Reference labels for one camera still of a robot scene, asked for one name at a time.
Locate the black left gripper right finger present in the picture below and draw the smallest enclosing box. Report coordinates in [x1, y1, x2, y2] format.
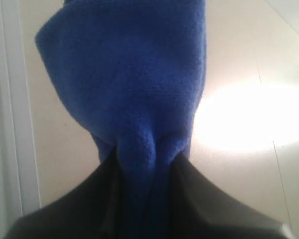
[169, 154, 293, 239]

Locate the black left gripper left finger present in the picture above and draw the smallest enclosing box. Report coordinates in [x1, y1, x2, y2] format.
[3, 146, 150, 239]

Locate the blue cloth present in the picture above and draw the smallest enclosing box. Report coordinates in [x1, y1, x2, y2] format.
[35, 0, 206, 239]

